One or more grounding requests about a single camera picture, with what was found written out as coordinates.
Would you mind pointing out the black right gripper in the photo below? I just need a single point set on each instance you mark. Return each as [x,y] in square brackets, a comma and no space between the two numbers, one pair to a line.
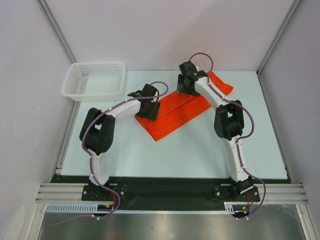
[181,85]

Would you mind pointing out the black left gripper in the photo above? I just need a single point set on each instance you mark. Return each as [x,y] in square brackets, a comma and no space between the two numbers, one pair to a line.
[150,116]

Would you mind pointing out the orange t shirt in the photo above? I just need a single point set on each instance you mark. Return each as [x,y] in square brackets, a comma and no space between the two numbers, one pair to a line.
[175,111]

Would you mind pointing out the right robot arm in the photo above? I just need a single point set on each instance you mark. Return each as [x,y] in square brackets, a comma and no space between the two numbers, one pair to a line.
[228,123]

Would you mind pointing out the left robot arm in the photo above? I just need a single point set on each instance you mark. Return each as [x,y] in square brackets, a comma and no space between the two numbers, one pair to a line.
[97,136]

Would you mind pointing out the white plastic mesh basket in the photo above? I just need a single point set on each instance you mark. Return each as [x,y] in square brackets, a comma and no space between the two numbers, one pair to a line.
[94,81]

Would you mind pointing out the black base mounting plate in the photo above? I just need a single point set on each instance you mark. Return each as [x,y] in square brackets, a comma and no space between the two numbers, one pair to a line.
[167,194]

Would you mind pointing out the slotted grey cable duct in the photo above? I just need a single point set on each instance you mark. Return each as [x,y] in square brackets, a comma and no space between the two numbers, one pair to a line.
[95,208]

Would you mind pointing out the aluminium extrusion rail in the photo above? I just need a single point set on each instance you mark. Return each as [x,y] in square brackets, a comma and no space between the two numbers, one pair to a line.
[73,192]

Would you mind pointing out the right aluminium corner post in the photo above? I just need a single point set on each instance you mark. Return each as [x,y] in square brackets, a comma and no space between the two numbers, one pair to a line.
[279,34]

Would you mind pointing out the aluminium corner post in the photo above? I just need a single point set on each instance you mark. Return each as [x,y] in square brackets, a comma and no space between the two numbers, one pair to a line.
[279,34]
[48,14]

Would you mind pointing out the left aluminium corner post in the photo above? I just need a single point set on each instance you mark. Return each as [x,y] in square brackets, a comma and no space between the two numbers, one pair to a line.
[48,14]

